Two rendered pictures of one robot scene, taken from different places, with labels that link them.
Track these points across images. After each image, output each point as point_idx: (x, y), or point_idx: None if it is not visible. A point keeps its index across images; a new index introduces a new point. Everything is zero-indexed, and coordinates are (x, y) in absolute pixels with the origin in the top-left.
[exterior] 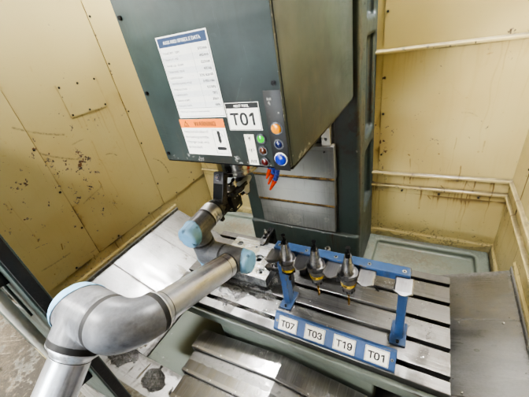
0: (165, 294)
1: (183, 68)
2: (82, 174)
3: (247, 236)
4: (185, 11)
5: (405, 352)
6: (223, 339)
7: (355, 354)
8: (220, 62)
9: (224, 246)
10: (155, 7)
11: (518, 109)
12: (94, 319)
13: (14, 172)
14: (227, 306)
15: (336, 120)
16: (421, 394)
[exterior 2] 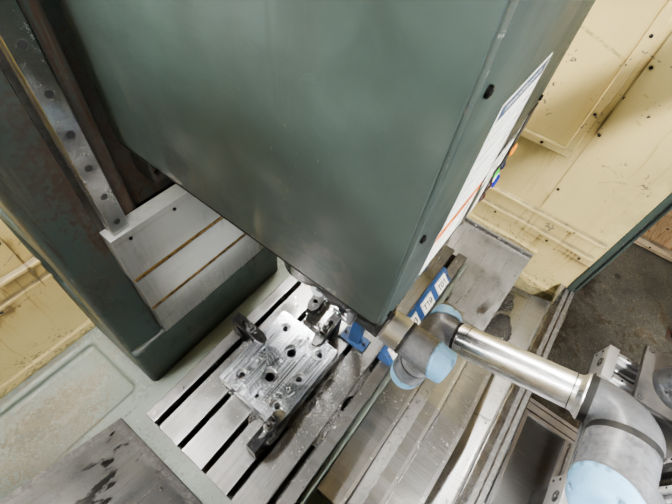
0: (577, 377)
1: (496, 138)
2: None
3: (195, 369)
4: (558, 31)
5: (433, 265)
6: (346, 454)
7: (434, 299)
8: (528, 99)
9: (432, 333)
10: (542, 36)
11: None
12: (660, 436)
13: None
14: (340, 423)
15: None
16: (459, 274)
